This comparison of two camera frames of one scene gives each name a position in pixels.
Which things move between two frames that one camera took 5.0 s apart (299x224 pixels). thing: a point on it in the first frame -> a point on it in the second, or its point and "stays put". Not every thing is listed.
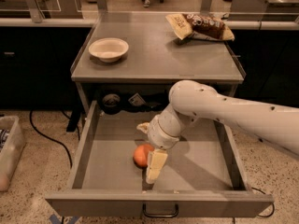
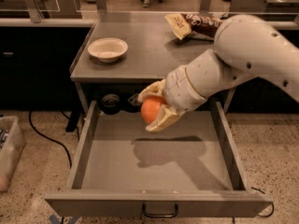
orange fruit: (141, 154) -> (149, 107)
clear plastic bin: (12, 144) stays put
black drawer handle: (177, 209) stays put
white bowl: (108, 49) stays put
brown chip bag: (186, 25) stays put
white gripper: (159, 136) -> (177, 87)
